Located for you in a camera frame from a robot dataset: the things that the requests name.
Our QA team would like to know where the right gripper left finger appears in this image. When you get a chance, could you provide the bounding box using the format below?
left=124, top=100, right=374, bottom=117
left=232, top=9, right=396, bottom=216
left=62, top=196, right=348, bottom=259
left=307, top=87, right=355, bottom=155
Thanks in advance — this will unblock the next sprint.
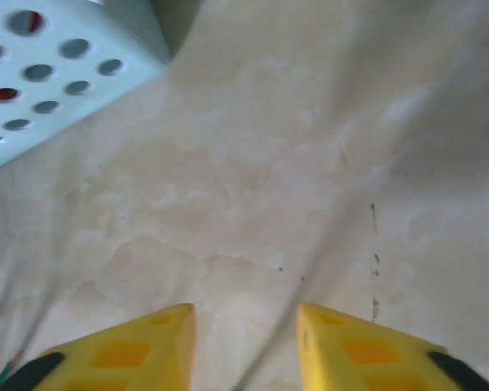
left=7, top=303, right=197, bottom=391

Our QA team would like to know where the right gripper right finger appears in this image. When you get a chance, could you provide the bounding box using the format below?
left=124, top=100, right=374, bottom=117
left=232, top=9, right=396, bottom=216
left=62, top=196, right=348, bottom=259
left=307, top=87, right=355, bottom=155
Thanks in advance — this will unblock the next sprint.
left=297, top=303, right=489, bottom=391

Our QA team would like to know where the thin green cable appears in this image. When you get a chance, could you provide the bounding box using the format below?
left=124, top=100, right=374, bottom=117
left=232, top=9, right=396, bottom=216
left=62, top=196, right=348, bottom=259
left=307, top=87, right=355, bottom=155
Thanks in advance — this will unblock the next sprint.
left=0, top=349, right=25, bottom=388

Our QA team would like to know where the thin red cable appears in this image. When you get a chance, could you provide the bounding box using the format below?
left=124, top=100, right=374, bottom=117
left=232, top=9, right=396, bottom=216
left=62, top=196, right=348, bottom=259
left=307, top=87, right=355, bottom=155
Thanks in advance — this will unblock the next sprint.
left=0, top=11, right=44, bottom=103

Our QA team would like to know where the blue perforated plastic basket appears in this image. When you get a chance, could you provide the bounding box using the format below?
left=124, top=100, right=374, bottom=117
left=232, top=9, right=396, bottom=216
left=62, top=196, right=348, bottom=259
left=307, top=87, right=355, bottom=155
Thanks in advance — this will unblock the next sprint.
left=0, top=0, right=172, bottom=176

